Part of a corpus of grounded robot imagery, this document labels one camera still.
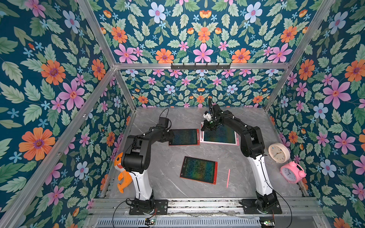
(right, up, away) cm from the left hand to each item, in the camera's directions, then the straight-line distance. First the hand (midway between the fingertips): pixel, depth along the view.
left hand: (173, 135), depth 101 cm
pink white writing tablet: (+37, 0, +1) cm, 37 cm away
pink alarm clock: (+69, -18, -24) cm, 76 cm away
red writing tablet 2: (+9, -2, 0) cm, 9 cm away
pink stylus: (+36, -25, -17) cm, 46 cm away
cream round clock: (+67, -9, -16) cm, 70 cm away
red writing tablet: (+19, -20, -15) cm, 31 cm away
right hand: (+24, +6, +1) cm, 24 cm away
